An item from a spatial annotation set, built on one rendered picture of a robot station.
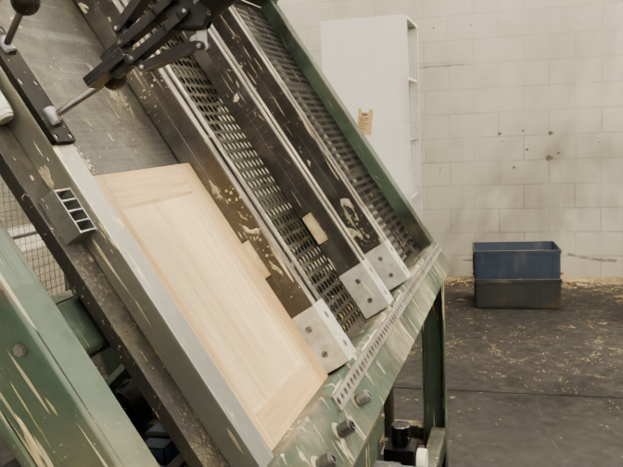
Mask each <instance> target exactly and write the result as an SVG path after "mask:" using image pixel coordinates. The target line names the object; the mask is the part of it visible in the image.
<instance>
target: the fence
mask: <svg viewBox="0 0 623 467"><path fill-rule="evenodd" d="M0 91H1V92H2V94H3V96H4V97H5V99H6V101H7V102H8V104H9V105H10V106H11V107H12V110H13V112H14V115H13V116H14V118H13V120H11V121H10V122H8V123H7V124H8V126H9V127H10V129H11V131H12V132H13V133H14V134H15V136H16V137H17V139H18V140H19V142H20V144H21V145H22V147H23V149H24V150H25V152H26V153H27V155H28V156H29V158H30V159H31V161H32V163H33V165H34V166H35V168H36V169H37V170H38V171H39V173H40V174H41V176H42V177H43V179H44V181H45V183H46V184H47V186H48V187H49V189H50V190H51V191H52V190H53V189H54V190H58V189H65V188H68V187H70V189H71V190H72V192H73V193H74V194H75V195H76V197H77V198H78V200H79V201H80V203H81V205H82V206H83V208H84V210H85V211H86V213H87V214H88V216H89V217H90V219H91V220H92V222H93V224H94V225H95V227H96V229H97V230H95V231H94V232H93V233H91V234H90V235H89V236H87V237H86V238H85V239H83V241H84V242H85V244H86V245H87V247H88V248H89V250H90V252H91V253H92V255H93V256H94V258H95V260H96V261H97V263H98V264H99V266H100V268H101V269H102V271H103V272H104V274H106V276H107V277H108V279H109V281H110V282H111V284H112V286H113V287H114V289H115V290H116V292H117V293H118V295H119V296H120V298H121V300H122V302H123V303H124V305H125V306H126V308H127V309H128V310H129V311H130V313H131V314H132V316H133V318H134V320H135V321H136V323H137V324H138V326H139V327H140V329H141V330H142V332H143V333H144V335H145V337H146V339H147V340H148V342H149V343H150V345H151V346H152V347H153V348H154V350H155V352H156V353H157V355H158V356H159V358H160V360H161V361H162V363H163V364H164V366H165V367H166V369H167V371H168V372H169V374H170V375H171V377H172V379H173V380H174V382H175V383H176V384H177V386H178V387H179V389H180V390H181V392H182V393H183V395H184V397H185V398H186V400H187V401H188V403H189V405H190V406H191V408H192V409H193V411H194V412H195V414H196V415H197V417H198V418H199V420H200V421H201V423H202V424H203V426H204V427H205V429H206V430H207V432H208V433H209V435H210V437H211V439H212V440H213V442H214V443H215V445H216V446H217V448H218V449H219V451H220V452H221V453H222V455H223V457H224V458H225V460H226V461H227V463H228V464H229V466H230V467H267V465H268V464H269V463H270V461H271V460H272V459H273V457H274V454H273V453H272V451H271V450H270V448H269V447H268V445H267V444H266V442H265V441H264V439H263V437H262V436H261V434H260V432H259V431H258V429H257V428H256V426H255V425H254V423H253V422H252V421H251V419H250V418H249V416H248V414H247V413H246V411H245V410H244V408H243V407H242V405H241V404H240V402H239V401H238V399H237V397H236V396H235V394H234V392H233V391H232V389H231V388H230V386H229V385H228V384H227V383H226V381H225V379H224V378H223V376H222V374H221V373H220V371H219V370H218V368H217V367H216V365H215V364H214V362H213V360H212V359H211V357H210V355H209V354H208V352H207V351H206V349H205V348H204V347H203V346H202V344H201V342H200V341H199V339H198V338H197V336H196V334H195V333H194V331H193V330H192V328H191V327H190V325H189V324H188V322H187V320H186V319H185V317H184V315H183V314H182V312H181V311H180V310H179V309H178V307H177V306H176V304H175V302H174V301H173V299H172V297H171V296H170V294H169V293H168V291H167V290H166V288H165V287H164V285H163V283H162V282H161V280H160V279H159V277H158V276H157V275H156V273H155V272H154V270H153V269H152V267H151V265H150V264H149V262H148V261H147V259H146V257H145V256H144V254H143V253H142V251H141V250H140V248H139V247H138V245H137V243H136V242H135V241H134V239H133V238H132V236H131V235H130V233H129V232H128V230H127V229H126V227H125V225H124V224H123V222H122V221H121V219H120V217H119V216H118V214H117V213H116V211H115V210H114V208H113V207H112V206H111V204H110V203H109V201H108V199H107V198H106V196H105V195H104V193H103V192H102V190H101V188H100V187H99V185H98V184H97V182H96V181H95V179H94V177H93V176H92V174H91V173H90V171H89V170H88V169H87V167H86V166H85V164H84V163H83V161H82V159H81V158H80V156H79V155H78V153H77V152H76V150H75V148H74V147H73V145H51V144H50V142H49V141H48V139H47V138H46V136H45V134H44V132H43V131H42V129H41V128H40V126H39V125H38V123H37V122H36V120H35V119H34V117H33V116H32V114H31V112H30V111H29V110H28V108H27V107H26V105H25V104H24V102H23V101H22V99H21V98H20V96H19V94H18V92H17V91H16V89H15V88H14V86H13V85H12V83H11V82H10V80H9V79H8V77H7V76H6V74H5V73H4V71H3V70H2V68H1V67H0Z"/></svg>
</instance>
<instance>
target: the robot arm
mask: <svg viewBox="0 0 623 467"><path fill-rule="evenodd" d="M236 1H238V0H159V1H158V2H157V3H156V4H155V5H154V6H152V8H151V10H150V11H149V12H148V13H147V14H145V15H144V16H143V17H142V18H141V19H139V17H140V16H141V15H142V13H143V12H144V11H145V9H146V7H147V6H148V5H149V3H150V2H151V0H131V1H130V2H129V4H128V5H127V6H126V8H124V10H123V11H122V12H121V15H120V16H119V17H118V18H117V20H116V21H115V23H114V24H113V25H112V30H113V31H114V32H115V34H116V42H115V43H114V44H113V45H112V46H111V47H109V48H108V49H107V50H106V51H105V52H104V53H102V55H101V57H100V58H101V59H102V62H101V63H100V64H99V65H97V66H96V67H95V68H94V69H93V70H91V71H90V72H89V73H88V74H87V75H85V76H84V77H83V81H84V82H85V83H86V85H87V87H88V88H98V89H99V88H101V87H102V86H103V85H105V84H106V83H107V82H108V81H109V80H111V79H112V78H115V79H120V78H123V77H124V76H125V75H126V74H127V73H129V72H130V71H131V70H132V69H134V68H135V67H137V68H138V69H139V70H140V71H143V72H152V71H155V70H157V69H160V68H162V67H165V66H167V65H169V64H171V63H172V62H174V61H177V60H179V59H181V58H183V57H186V56H189V55H191V54H193V53H195V52H208V51H210V44H209V43H207V30H208V29H209V28H210V26H211V24H212V22H213V21H214V20H215V19H216V18H217V17H219V16H220V15H221V14H222V13H223V12H224V11H225V10H226V9H228V8H229V7H230V6H231V5H233V4H234V3H235V2H236ZM138 19H139V20H138ZM165 19H167V20H166V21H165V22H164V23H163V24H162V26H161V27H160V28H159V29H158V30H157V31H156V32H154V33H153V34H152V35H151V36H150V37H148V38H147V39H146V40H145V41H144V42H143V43H141V44H140V45H139V46H138V47H136V48H135V49H134V50H133V52H132V51H131V50H130V49H128V48H131V49H133V47H132V46H134V45H135V44H136V43H137V42H139V41H140V40H141V39H142V38H143V37H145V36H146V35H147V34H148V33H149V32H151V31H152V30H153V29H154V28H156V27H157V26H158V25H159V24H160V23H161V22H162V21H163V20H165ZM137 20H138V21H137ZM181 32H197V33H196V34H195V35H193V36H191V37H190V41H189V42H184V43H181V44H178V45H176V46H175V47H172V48H170V49H168V50H166V51H164V52H162V53H160V54H157V55H155V56H153V57H151V56H152V55H153V54H154V53H155V52H157V51H158V50H159V49H160V48H161V47H162V46H164V45H165V44H166V43H167V42H169V41H170V39H171V38H173V37H174V36H175V35H178V34H180V33H181ZM149 57H151V58H149Z"/></svg>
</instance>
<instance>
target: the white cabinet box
mask: <svg viewBox="0 0 623 467"><path fill-rule="evenodd" d="M320 25H321V47H322V69H323V73H324V75H325V77H326V78H327V80H328V81H329V82H330V84H331V85H332V87H333V88H334V90H335V91H336V93H337V95H338V96H339V98H340V99H341V101H342V102H343V104H344V105H345V107H346V108H347V110H348V111H349V113H350V115H351V116H352V117H353V118H354V120H355V121H356V123H357V124H358V126H359V127H360V129H361V130H362V132H363V134H364V135H365V137H366V138H367V140H368V141H369V143H370V144H371V146H372V147H373V149H374V150H375V152H376V153H377V155H378V156H379V158H380V159H381V161H382V162H383V164H384V165H385V167H386V168H387V170H388V172H389V173H390V175H391V176H392V178H393V179H394V181H395V182H396V184H397V185H398V187H399V188H400V189H401V191H402V192H403V194H404V195H405V197H406V198H407V200H408V201H409V203H410V204H411V206H412V207H413V209H414V211H415V212H416V214H417V215H418V217H419V218H420V220H421V221H422V184H421V146H420V108H419V70H418V32H417V25H416V24H415V23H414V22H413V21H412V20H411V19H410V18H409V17H408V16H407V15H397V16H385V17H374V18H363V19H342V20H330V21H320ZM422 222H423V221H422Z"/></svg>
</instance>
